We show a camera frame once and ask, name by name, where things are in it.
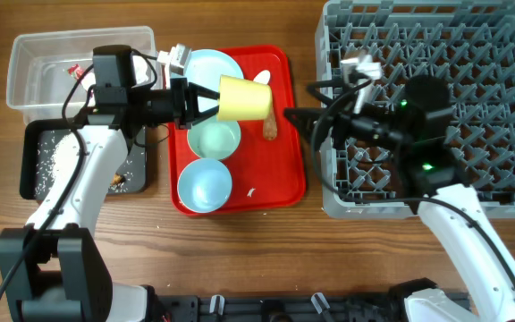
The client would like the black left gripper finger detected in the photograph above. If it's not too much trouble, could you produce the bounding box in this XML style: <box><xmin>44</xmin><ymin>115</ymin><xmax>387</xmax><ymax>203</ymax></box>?
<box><xmin>188</xmin><ymin>83</ymin><xmax>220</xmax><ymax>100</ymax></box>
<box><xmin>188</xmin><ymin>106</ymin><xmax>219</xmax><ymax>128</ymax></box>

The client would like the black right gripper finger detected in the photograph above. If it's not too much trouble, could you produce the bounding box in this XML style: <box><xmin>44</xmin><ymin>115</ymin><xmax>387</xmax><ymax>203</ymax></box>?
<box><xmin>306</xmin><ymin>79</ymin><xmax>356</xmax><ymax>107</ymax></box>
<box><xmin>283</xmin><ymin>107</ymin><xmax>334</xmax><ymax>143</ymax></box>

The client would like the green bowl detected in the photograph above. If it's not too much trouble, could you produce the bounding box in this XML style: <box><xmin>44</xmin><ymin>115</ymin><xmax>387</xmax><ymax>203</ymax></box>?
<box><xmin>187</xmin><ymin>117</ymin><xmax>241</xmax><ymax>160</ymax></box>

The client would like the yellow plastic cup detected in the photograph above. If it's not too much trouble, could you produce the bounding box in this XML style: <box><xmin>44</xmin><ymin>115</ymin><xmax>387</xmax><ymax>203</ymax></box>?
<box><xmin>216</xmin><ymin>75</ymin><xmax>273</xmax><ymax>122</ymax></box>

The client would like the white tissue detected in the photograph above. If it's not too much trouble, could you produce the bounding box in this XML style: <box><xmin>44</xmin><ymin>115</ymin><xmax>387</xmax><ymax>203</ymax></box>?
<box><xmin>132</xmin><ymin>55</ymin><xmax>149</xmax><ymax>85</ymax></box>
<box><xmin>80</xmin><ymin>72</ymin><xmax>96</xmax><ymax>91</ymax></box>

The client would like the small light blue bowl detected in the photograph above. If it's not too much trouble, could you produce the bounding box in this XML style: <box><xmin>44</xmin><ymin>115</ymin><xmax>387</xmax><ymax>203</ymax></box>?
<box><xmin>177</xmin><ymin>158</ymin><xmax>232</xmax><ymax>214</ymax></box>

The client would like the brown food scrap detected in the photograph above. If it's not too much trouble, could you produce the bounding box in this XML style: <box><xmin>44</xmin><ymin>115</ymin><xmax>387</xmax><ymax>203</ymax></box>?
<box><xmin>110</xmin><ymin>174</ymin><xmax>124</xmax><ymax>186</ymax></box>

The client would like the red snack wrapper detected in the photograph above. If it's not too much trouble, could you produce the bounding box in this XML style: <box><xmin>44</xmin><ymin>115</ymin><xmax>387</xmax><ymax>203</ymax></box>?
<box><xmin>67</xmin><ymin>64</ymin><xmax>85</xmax><ymax>81</ymax></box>

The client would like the white rice pile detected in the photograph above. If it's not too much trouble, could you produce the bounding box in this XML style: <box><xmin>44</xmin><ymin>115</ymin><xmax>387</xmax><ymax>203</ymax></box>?
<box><xmin>36</xmin><ymin>131</ymin><xmax>142</xmax><ymax>196</ymax></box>

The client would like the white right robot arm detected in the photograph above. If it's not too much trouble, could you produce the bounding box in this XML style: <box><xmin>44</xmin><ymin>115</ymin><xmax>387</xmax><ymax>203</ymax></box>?
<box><xmin>283</xmin><ymin>72</ymin><xmax>515</xmax><ymax>321</ymax></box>

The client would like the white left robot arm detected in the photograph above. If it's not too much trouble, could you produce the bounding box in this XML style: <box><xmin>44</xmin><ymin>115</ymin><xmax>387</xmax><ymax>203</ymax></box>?
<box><xmin>0</xmin><ymin>45</ymin><xmax>218</xmax><ymax>321</ymax></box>

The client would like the grey dishwasher rack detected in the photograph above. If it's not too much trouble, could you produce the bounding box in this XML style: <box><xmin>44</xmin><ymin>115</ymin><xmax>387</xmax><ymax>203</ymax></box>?
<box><xmin>315</xmin><ymin>1</ymin><xmax>515</xmax><ymax>218</ymax></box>

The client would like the light blue plate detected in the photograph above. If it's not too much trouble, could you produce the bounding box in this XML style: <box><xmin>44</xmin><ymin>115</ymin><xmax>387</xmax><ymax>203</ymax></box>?
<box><xmin>185</xmin><ymin>49</ymin><xmax>244</xmax><ymax>94</ymax></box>

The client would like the orange carrot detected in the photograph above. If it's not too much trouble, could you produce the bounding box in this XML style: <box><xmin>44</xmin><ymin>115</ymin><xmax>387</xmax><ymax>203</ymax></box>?
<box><xmin>263</xmin><ymin>107</ymin><xmax>278</xmax><ymax>140</ymax></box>

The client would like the white plastic spoon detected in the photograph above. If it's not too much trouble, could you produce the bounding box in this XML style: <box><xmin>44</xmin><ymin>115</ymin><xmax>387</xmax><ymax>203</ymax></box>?
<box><xmin>253</xmin><ymin>70</ymin><xmax>271</xmax><ymax>85</ymax></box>

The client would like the black tray bin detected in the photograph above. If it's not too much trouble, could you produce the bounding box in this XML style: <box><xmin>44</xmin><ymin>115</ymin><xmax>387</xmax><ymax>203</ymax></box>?
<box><xmin>19</xmin><ymin>120</ymin><xmax>147</xmax><ymax>201</ymax></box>

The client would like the clear plastic bin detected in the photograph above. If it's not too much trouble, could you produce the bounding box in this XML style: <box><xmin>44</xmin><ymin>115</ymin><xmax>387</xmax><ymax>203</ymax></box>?
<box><xmin>6</xmin><ymin>26</ymin><xmax>156</xmax><ymax>124</ymax></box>

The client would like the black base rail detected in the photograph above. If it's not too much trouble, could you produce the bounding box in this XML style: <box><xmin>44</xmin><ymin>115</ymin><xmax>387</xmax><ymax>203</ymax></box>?
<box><xmin>159</xmin><ymin>292</ymin><xmax>401</xmax><ymax>322</ymax></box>

